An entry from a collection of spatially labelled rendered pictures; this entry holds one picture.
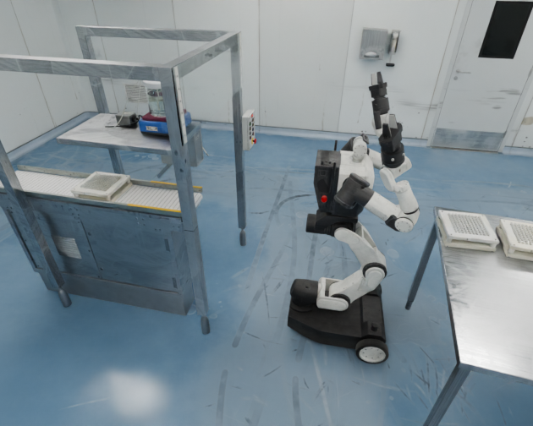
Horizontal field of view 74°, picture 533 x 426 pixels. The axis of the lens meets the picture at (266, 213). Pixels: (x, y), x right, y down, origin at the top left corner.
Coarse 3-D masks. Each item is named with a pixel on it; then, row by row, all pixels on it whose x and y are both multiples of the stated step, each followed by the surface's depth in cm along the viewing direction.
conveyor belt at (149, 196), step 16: (32, 176) 234; (48, 176) 234; (64, 176) 234; (48, 192) 218; (64, 192) 218; (128, 192) 218; (144, 192) 218; (160, 192) 219; (176, 192) 219; (176, 208) 204
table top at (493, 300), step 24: (456, 264) 175; (480, 264) 175; (504, 264) 176; (528, 264) 176; (456, 288) 162; (480, 288) 162; (504, 288) 162; (528, 288) 162; (456, 312) 151; (480, 312) 151; (504, 312) 151; (528, 312) 151; (456, 336) 141; (480, 336) 141; (504, 336) 141; (528, 336) 141; (480, 360) 132; (504, 360) 132; (528, 360) 132; (528, 384) 128
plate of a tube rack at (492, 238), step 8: (440, 216) 198; (448, 224) 190; (464, 224) 190; (488, 224) 191; (448, 232) 184; (456, 232) 184; (464, 232) 184; (472, 232) 184; (464, 240) 182; (472, 240) 181; (480, 240) 180; (488, 240) 180; (496, 240) 179
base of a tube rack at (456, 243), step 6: (438, 222) 200; (444, 234) 191; (444, 240) 188; (456, 240) 186; (462, 240) 186; (450, 246) 186; (456, 246) 185; (462, 246) 184; (468, 246) 184; (474, 246) 183; (480, 246) 183; (486, 246) 183
